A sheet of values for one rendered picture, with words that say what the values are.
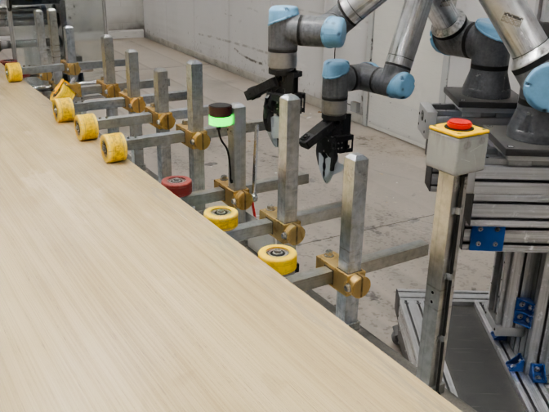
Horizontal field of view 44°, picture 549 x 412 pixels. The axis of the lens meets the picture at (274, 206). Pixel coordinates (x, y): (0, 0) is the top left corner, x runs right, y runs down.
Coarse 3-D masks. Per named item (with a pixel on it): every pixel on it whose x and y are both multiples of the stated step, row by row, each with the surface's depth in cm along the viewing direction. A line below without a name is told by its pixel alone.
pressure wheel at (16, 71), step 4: (8, 64) 289; (12, 64) 290; (16, 64) 291; (8, 68) 288; (12, 68) 289; (16, 68) 290; (20, 68) 290; (8, 72) 288; (12, 72) 289; (16, 72) 289; (20, 72) 290; (8, 76) 290; (12, 76) 289; (16, 76) 290; (20, 76) 291; (8, 80) 291; (12, 80) 291; (16, 80) 292; (20, 80) 293
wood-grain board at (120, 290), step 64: (0, 64) 331; (0, 128) 225; (64, 128) 226; (0, 192) 171; (64, 192) 172; (128, 192) 172; (0, 256) 138; (64, 256) 138; (128, 256) 139; (192, 256) 139; (256, 256) 140; (0, 320) 115; (64, 320) 116; (128, 320) 116; (192, 320) 116; (256, 320) 117; (320, 320) 117; (0, 384) 99; (64, 384) 99; (128, 384) 100; (192, 384) 100; (256, 384) 100; (320, 384) 100; (384, 384) 101
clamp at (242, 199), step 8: (216, 184) 190; (224, 184) 188; (232, 192) 183; (240, 192) 183; (248, 192) 185; (224, 200) 188; (232, 200) 183; (240, 200) 182; (248, 200) 184; (240, 208) 183
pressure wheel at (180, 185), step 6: (162, 180) 179; (168, 180) 180; (174, 180) 179; (180, 180) 180; (186, 180) 180; (168, 186) 176; (174, 186) 176; (180, 186) 176; (186, 186) 178; (174, 192) 177; (180, 192) 177; (186, 192) 178
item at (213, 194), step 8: (304, 176) 200; (248, 184) 191; (264, 184) 193; (272, 184) 195; (192, 192) 184; (200, 192) 185; (208, 192) 185; (216, 192) 186; (224, 192) 187; (256, 192) 193; (184, 200) 181; (192, 200) 183; (200, 200) 184; (208, 200) 185; (216, 200) 187
